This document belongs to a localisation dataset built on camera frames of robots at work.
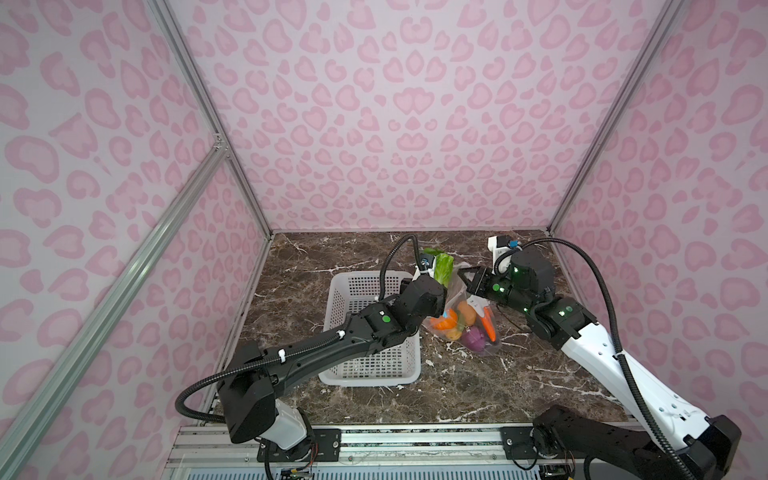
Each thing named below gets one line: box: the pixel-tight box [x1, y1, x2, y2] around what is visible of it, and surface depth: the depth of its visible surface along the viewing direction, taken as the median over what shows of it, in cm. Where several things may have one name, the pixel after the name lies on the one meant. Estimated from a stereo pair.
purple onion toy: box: [461, 326, 485, 352], surface depth 87 cm
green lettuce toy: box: [423, 248, 454, 288], surface depth 75 cm
